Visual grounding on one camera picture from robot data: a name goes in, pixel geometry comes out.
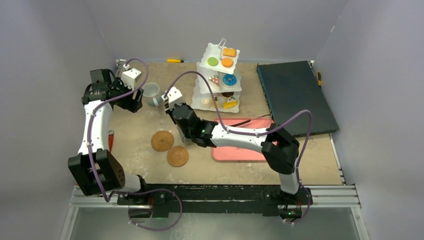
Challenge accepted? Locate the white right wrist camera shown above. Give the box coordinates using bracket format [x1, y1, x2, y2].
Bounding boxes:
[161, 86, 186, 110]

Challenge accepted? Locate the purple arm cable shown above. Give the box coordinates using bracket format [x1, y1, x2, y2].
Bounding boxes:
[86, 58, 184, 232]
[162, 70, 313, 226]

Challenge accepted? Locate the white small cup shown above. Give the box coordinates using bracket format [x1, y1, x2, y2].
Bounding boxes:
[142, 82, 162, 107]

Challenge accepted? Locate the orange round cookie bottom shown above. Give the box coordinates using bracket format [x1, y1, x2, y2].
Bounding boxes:
[221, 57, 234, 68]

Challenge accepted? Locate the white three-tier cake stand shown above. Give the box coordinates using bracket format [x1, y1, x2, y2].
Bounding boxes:
[191, 38, 242, 113]

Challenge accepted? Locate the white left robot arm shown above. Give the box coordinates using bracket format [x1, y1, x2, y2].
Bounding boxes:
[68, 67, 149, 205]

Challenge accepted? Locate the round waffle coaster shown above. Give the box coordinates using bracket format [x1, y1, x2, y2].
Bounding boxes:
[166, 146, 189, 167]
[150, 130, 174, 152]

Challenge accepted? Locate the green round macaron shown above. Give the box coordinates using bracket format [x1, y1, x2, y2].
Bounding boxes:
[207, 56, 219, 67]

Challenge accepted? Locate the black spoon on tray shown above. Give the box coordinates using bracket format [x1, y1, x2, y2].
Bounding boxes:
[230, 119, 251, 127]

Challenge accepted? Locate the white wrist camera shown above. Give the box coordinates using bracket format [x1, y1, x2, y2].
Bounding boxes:
[161, 86, 186, 110]
[120, 64, 142, 90]

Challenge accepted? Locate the yellow triangular sprinkle cake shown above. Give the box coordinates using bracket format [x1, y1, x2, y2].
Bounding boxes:
[222, 96, 238, 109]

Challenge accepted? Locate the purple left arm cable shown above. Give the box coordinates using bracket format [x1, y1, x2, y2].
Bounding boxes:
[86, 58, 184, 232]

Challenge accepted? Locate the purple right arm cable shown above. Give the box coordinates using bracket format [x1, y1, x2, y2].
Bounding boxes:
[162, 70, 313, 226]

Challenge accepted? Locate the white triangular fruit cake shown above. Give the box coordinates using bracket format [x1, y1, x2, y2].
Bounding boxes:
[208, 74, 221, 91]

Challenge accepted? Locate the black fork on tray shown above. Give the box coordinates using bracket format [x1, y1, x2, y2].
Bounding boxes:
[252, 113, 272, 120]

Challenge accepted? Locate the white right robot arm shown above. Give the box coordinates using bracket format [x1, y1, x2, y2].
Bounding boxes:
[164, 102, 301, 204]

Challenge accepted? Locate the orange rectangular biscuit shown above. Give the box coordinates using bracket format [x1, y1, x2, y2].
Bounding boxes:
[222, 47, 237, 58]

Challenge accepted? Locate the white round cake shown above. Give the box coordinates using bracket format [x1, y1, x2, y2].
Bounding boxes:
[199, 98, 212, 109]

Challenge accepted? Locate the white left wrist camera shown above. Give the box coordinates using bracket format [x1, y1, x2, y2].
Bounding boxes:
[120, 64, 142, 90]

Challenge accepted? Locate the yellow black tool right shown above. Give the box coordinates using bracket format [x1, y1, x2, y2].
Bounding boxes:
[317, 71, 322, 88]

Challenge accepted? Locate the yellow handled screwdriver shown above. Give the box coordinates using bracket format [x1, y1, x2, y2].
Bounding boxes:
[166, 58, 190, 64]

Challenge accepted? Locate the blue frosted donut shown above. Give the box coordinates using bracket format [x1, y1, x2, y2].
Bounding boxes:
[222, 74, 238, 87]

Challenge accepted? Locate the pink serving tray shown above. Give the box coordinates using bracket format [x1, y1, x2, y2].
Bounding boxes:
[211, 117, 274, 162]

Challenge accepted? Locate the red handled adjustable wrench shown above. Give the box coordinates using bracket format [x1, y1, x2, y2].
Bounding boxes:
[108, 129, 114, 152]

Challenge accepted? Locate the grey mug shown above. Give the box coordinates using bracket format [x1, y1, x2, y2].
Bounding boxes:
[177, 126, 193, 145]

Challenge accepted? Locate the chocolate sprinkle donut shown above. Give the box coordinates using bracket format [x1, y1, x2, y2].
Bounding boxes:
[221, 92, 234, 98]

